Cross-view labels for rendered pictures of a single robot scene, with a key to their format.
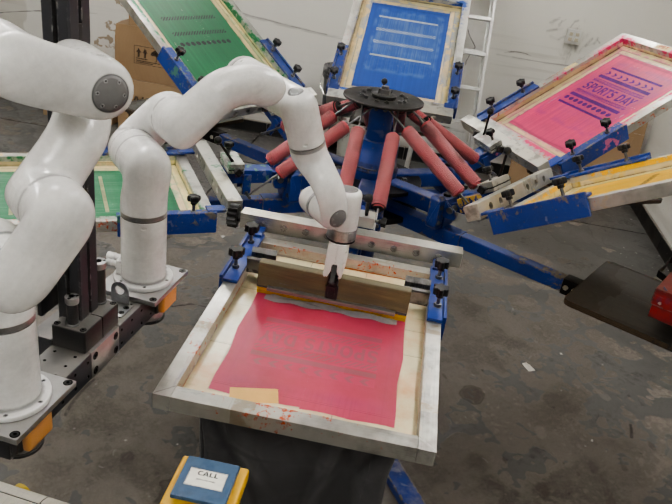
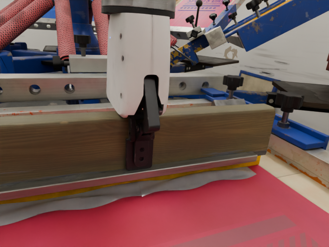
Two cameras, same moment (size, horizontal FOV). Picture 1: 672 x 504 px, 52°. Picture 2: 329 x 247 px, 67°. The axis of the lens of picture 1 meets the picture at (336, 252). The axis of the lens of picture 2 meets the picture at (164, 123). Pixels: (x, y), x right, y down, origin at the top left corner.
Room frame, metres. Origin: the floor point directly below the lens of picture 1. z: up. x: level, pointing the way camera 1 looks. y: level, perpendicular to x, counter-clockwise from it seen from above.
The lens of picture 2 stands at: (1.33, 0.09, 1.15)
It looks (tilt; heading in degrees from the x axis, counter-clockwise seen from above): 21 degrees down; 332
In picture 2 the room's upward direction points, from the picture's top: 4 degrees clockwise
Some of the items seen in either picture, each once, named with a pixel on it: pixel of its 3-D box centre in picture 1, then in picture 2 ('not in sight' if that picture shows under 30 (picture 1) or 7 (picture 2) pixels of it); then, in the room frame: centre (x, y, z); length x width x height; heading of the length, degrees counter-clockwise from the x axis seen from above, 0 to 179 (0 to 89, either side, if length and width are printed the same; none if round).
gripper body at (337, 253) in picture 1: (338, 252); (137, 57); (1.60, -0.01, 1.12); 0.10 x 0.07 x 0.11; 175
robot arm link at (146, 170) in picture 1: (142, 176); not in sight; (1.31, 0.41, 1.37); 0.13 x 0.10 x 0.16; 35
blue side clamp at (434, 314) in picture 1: (436, 299); (250, 124); (1.69, -0.30, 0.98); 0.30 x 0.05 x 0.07; 175
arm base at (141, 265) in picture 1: (137, 245); not in sight; (1.31, 0.42, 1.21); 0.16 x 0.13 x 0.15; 79
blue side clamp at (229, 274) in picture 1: (242, 262); not in sight; (1.74, 0.26, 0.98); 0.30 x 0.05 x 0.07; 175
